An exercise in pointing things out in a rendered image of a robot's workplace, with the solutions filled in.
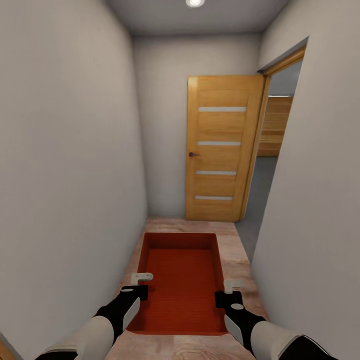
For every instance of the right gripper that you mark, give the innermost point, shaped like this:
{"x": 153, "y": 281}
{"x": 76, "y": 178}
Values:
{"x": 221, "y": 297}

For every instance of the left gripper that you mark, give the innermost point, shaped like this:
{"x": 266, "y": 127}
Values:
{"x": 141, "y": 289}

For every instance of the storage box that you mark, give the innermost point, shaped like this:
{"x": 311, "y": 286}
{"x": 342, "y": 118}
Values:
{"x": 187, "y": 272}

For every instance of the garage door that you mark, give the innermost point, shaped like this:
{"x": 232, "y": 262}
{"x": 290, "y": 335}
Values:
{"x": 274, "y": 125}

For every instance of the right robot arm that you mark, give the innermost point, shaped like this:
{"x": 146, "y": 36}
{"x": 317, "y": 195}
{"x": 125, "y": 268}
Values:
{"x": 265, "y": 340}

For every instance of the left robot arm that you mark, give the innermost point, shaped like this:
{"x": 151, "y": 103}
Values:
{"x": 94, "y": 339}

